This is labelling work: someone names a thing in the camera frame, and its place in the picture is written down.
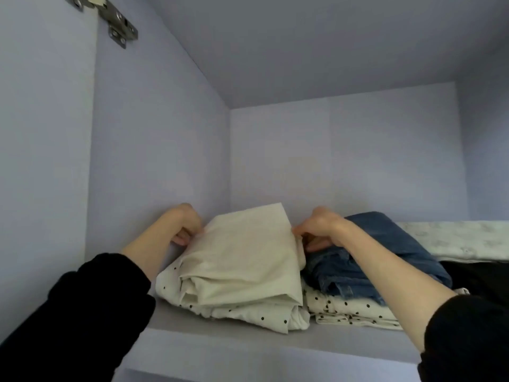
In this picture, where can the person's left hand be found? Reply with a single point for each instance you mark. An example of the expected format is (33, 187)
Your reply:
(187, 222)

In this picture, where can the light grey wardrobe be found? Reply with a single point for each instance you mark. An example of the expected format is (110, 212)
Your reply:
(159, 115)

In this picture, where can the cream polka dot pants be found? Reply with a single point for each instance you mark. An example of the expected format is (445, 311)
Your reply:
(350, 310)

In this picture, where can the grey wardrobe shelf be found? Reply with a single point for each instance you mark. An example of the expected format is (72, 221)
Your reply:
(278, 350)

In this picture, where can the person's right hand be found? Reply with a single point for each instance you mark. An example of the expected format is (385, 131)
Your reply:
(322, 226)

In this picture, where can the white polka dot pants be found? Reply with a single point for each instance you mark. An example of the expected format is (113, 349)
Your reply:
(231, 310)

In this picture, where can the blue denim jeans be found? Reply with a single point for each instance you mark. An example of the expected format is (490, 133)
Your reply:
(342, 270)

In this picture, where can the beige patterned pants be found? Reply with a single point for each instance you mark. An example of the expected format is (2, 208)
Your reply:
(461, 238)

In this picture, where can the person's right forearm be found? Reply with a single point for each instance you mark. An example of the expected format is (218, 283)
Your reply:
(390, 282)

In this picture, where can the cream white jacket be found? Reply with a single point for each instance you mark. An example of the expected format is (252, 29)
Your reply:
(238, 258)

